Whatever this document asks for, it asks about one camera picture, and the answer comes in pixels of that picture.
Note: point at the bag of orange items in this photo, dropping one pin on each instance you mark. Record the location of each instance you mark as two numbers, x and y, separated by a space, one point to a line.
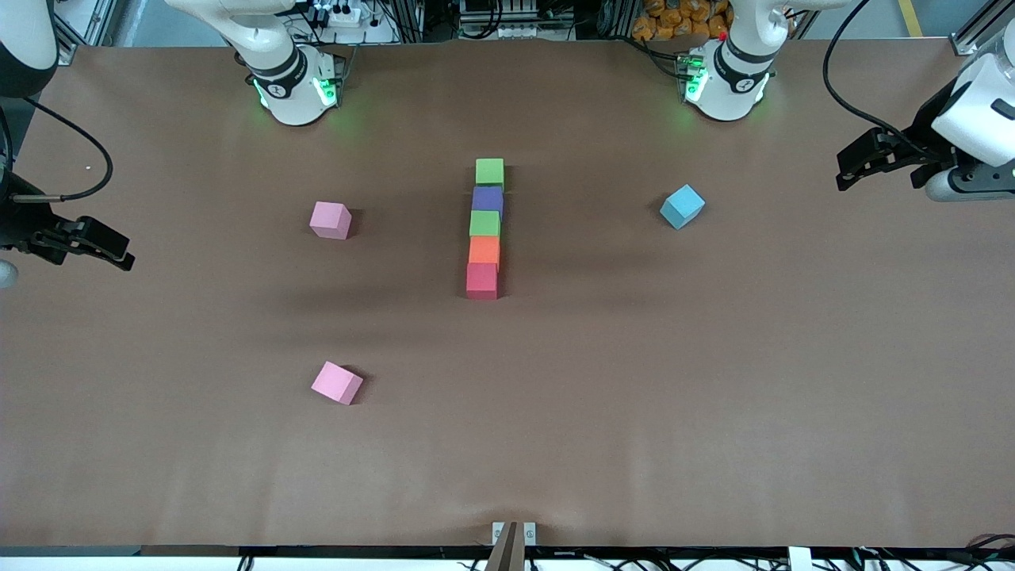
674 20

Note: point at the metal bracket with brown post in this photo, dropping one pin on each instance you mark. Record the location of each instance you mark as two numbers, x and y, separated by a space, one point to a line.
507 551

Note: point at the aluminium frame profile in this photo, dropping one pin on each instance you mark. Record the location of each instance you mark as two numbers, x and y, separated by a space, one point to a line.
969 36

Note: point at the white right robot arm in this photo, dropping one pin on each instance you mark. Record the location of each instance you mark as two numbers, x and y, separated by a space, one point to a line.
285 75

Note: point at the white label tag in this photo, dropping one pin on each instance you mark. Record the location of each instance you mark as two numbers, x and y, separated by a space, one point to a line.
800 559

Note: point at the green foam cube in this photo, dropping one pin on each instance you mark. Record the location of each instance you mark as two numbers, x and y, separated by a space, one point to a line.
484 224
489 172

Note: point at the silver equipment rack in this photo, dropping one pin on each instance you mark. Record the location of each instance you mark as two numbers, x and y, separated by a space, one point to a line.
515 32

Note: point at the red foam cube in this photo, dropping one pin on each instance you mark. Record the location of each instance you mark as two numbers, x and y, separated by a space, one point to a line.
481 281

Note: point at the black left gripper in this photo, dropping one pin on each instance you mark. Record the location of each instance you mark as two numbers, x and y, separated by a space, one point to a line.
920 136

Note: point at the pale pink foam cube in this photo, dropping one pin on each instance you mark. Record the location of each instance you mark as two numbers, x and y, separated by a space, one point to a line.
329 222

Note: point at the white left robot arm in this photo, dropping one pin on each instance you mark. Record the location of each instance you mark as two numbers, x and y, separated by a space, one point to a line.
729 75

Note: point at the brown table cover sheet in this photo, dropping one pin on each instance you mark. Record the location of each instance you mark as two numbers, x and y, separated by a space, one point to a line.
555 436

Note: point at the purple foam cube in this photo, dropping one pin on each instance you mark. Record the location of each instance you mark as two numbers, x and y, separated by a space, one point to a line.
488 200

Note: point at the white power strip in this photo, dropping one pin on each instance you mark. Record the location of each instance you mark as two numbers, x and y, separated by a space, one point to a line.
349 17

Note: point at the orange foam cube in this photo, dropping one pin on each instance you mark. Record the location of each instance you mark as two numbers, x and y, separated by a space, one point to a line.
484 250

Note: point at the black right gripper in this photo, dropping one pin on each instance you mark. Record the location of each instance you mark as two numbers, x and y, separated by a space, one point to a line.
17 224

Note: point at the light blue foam cube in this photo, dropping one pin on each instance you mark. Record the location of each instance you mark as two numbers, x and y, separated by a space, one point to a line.
680 206

